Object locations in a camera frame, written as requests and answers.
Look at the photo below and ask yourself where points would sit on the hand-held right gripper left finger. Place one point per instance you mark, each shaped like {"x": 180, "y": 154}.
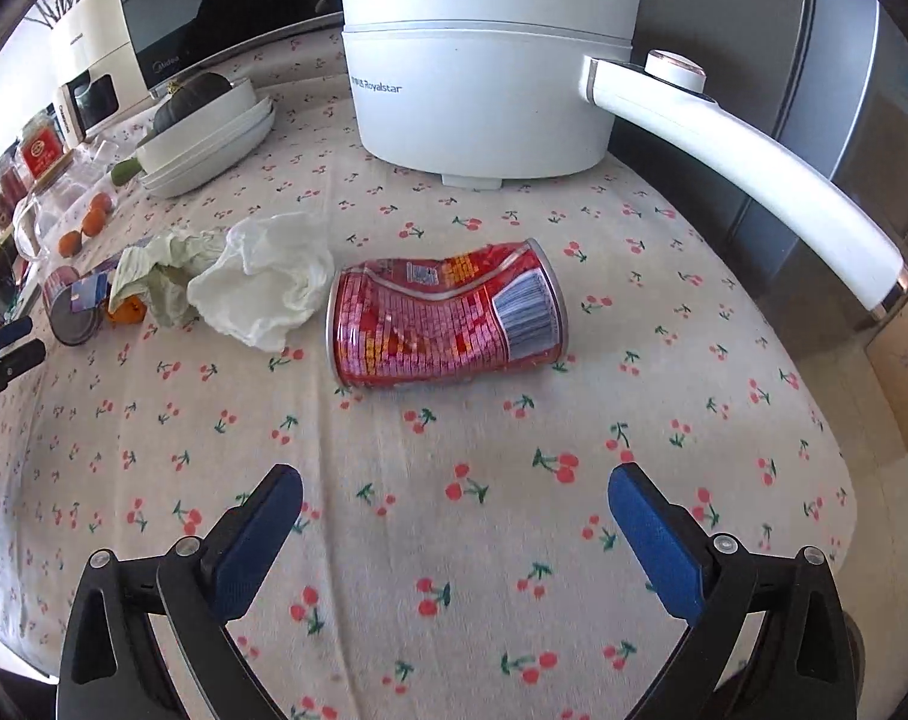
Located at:
{"x": 263, "y": 540}

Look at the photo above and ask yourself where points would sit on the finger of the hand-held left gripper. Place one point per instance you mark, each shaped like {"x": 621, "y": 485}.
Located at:
{"x": 15, "y": 358}
{"x": 8, "y": 333}

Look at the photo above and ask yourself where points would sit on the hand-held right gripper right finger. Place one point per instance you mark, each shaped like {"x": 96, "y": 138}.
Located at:
{"x": 656, "y": 540}

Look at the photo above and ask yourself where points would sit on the crushed red drink can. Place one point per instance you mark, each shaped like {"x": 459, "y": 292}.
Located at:
{"x": 439, "y": 322}

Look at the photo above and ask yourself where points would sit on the small blue packet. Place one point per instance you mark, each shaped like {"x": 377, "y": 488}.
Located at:
{"x": 93, "y": 291}

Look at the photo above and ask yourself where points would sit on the small orange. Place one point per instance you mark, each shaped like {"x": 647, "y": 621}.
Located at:
{"x": 98, "y": 211}
{"x": 72, "y": 241}

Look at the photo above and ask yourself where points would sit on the orange wrapper piece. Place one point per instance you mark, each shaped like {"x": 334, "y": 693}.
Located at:
{"x": 128, "y": 309}

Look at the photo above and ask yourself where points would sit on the clear box with oranges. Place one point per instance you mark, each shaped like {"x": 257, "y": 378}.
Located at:
{"x": 45, "y": 210}

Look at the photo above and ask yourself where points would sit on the cherry print tablecloth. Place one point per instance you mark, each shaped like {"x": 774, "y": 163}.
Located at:
{"x": 424, "y": 502}

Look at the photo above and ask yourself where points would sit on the red label jar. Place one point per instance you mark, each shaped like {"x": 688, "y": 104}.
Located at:
{"x": 42, "y": 154}

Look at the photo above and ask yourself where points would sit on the small green vegetable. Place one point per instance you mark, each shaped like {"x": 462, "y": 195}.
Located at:
{"x": 124, "y": 171}

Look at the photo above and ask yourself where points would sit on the white upright device wooden base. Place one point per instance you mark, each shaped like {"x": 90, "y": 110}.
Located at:
{"x": 68, "y": 112}

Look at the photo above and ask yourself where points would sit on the white crumpled tissue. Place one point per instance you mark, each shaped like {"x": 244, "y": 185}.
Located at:
{"x": 266, "y": 277}

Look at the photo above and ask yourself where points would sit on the stacked white bowls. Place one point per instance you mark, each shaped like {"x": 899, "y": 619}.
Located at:
{"x": 206, "y": 151}

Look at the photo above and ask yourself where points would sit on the dark green squash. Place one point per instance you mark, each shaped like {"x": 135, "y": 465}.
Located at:
{"x": 191, "y": 101}

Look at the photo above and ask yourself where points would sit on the cardboard box with white label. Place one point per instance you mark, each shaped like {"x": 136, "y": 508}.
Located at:
{"x": 907, "y": 375}

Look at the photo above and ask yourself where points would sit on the white air fryer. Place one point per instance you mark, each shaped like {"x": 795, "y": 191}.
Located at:
{"x": 94, "y": 45}

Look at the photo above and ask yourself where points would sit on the bare decorative branches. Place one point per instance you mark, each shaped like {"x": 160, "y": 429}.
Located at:
{"x": 53, "y": 11}

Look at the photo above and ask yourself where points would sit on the black microwave oven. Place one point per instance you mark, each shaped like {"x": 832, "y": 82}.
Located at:
{"x": 221, "y": 7}

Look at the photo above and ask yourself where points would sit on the white electric cooking pot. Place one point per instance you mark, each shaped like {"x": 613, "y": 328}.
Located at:
{"x": 484, "y": 105}

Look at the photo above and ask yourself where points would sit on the grey refrigerator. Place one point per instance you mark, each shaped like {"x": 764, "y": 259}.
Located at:
{"x": 836, "y": 52}

